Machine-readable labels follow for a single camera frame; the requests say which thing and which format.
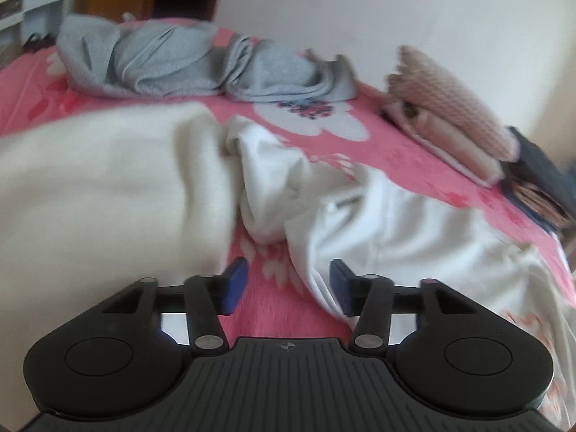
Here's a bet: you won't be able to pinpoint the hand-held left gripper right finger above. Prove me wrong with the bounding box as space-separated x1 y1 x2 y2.
330 258 478 352

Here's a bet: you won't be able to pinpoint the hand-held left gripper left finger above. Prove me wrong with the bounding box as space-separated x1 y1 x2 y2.
103 256 249 354

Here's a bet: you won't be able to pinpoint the white sweatshirt with bear outline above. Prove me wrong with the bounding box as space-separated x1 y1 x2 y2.
222 114 576 415

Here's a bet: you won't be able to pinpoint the pink floral blanket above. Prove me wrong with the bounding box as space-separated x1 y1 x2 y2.
0 18 576 432

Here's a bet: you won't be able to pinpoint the white fleece garment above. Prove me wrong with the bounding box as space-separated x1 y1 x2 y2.
0 101 239 275

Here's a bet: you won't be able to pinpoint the folded pale pink garment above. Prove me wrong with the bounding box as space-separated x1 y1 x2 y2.
382 112 502 187

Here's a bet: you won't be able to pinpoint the folded beige garment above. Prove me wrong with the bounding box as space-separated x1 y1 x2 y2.
382 99 505 181

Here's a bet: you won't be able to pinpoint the folded pink checked sweater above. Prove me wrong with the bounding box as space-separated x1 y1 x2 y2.
387 45 518 163

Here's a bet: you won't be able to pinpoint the folded tan garment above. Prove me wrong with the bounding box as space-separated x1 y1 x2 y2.
513 180 568 230

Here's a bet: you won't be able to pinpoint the grey sweatpants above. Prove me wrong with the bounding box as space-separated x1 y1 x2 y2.
56 14 358 103

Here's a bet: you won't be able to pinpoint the folded black garment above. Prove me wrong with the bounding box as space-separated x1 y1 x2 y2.
506 126 576 190

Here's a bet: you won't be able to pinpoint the white side shelf with items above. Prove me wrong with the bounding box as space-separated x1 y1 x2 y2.
0 0 82 61

